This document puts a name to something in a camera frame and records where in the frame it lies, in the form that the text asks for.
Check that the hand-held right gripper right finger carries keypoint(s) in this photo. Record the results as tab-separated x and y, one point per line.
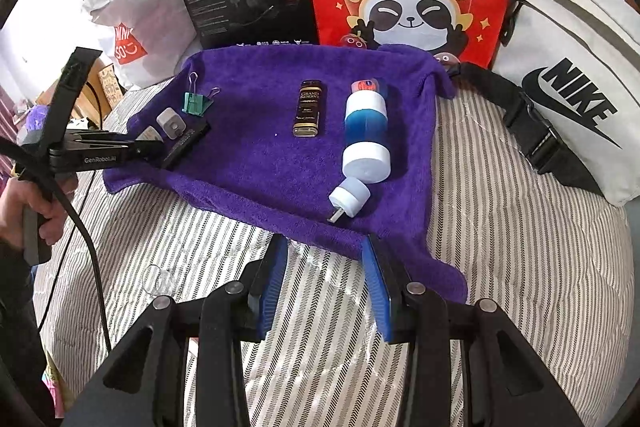
380	292

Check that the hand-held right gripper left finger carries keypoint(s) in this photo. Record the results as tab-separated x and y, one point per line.
267	292

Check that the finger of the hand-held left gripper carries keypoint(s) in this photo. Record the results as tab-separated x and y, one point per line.
145	150
100	137

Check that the white square charger plug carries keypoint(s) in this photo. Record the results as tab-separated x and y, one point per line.
170	124

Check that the black rectangular bar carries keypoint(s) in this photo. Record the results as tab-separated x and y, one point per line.
187	144

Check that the blue and white bottle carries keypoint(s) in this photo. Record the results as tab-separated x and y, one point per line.
366	132

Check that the black and gold lighter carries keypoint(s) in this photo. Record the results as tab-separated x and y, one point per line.
306	109

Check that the person's left forearm dark sleeve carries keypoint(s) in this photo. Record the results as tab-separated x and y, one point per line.
20	332

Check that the person's left hand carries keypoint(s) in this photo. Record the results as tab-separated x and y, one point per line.
15	207

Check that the wooden chair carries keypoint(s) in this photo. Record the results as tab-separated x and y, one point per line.
87	107

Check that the purple fluffy thing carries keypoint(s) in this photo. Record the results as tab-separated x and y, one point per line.
36	117

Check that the green binder clip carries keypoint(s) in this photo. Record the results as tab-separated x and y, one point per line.
196	104

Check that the clear plastic cap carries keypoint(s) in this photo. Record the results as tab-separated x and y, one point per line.
160	282

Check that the purple towel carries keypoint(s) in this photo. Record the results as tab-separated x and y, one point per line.
260	167

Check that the striped bed quilt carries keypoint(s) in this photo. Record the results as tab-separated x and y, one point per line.
500	257

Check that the white shopping bag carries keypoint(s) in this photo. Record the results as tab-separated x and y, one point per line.
150	17

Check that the pink eraser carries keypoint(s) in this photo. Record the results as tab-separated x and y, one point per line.
367	85

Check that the white waist bag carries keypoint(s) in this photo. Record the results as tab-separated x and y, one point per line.
550	37

